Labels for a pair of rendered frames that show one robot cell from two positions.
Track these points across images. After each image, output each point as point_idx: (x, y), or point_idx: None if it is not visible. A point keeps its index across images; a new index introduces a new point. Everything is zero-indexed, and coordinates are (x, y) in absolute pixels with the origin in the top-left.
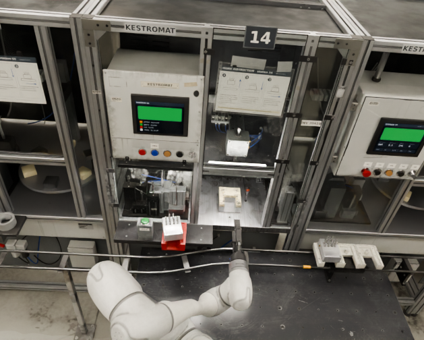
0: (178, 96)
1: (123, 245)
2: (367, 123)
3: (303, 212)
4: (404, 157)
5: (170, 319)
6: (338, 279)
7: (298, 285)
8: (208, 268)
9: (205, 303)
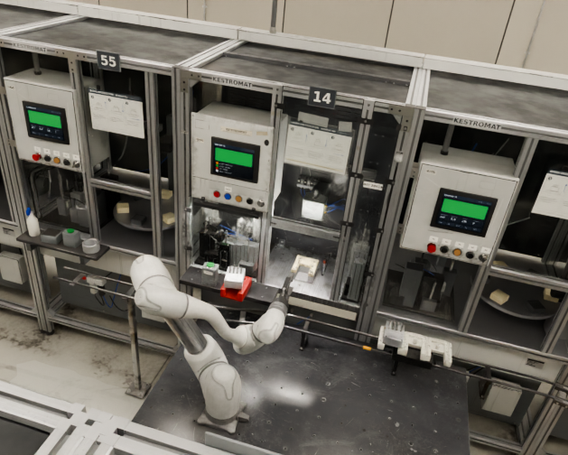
0: (251, 143)
1: None
2: (426, 192)
3: (371, 289)
4: (471, 236)
5: (185, 303)
6: (405, 375)
7: (358, 370)
8: None
9: (236, 331)
